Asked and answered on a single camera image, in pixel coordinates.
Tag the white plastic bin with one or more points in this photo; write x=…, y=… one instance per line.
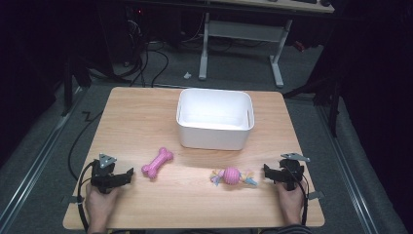
x=214, y=130

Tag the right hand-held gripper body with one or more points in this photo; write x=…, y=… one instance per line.
x=292, y=174

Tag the pink spiky bone toy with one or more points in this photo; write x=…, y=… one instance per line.
x=157, y=163

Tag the person's right hand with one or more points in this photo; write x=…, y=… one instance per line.
x=291, y=204

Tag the black metal stand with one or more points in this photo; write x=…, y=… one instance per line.
x=73, y=84
x=331, y=97

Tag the small white floor scrap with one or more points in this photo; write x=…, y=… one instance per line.
x=187, y=75

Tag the dark computer tower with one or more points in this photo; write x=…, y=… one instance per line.
x=117, y=32

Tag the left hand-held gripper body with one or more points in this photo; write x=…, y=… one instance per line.
x=103, y=172

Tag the white-legged wooden desk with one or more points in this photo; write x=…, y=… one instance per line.
x=246, y=31

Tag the metal floor rail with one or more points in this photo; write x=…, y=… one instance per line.
x=347, y=169
x=35, y=162

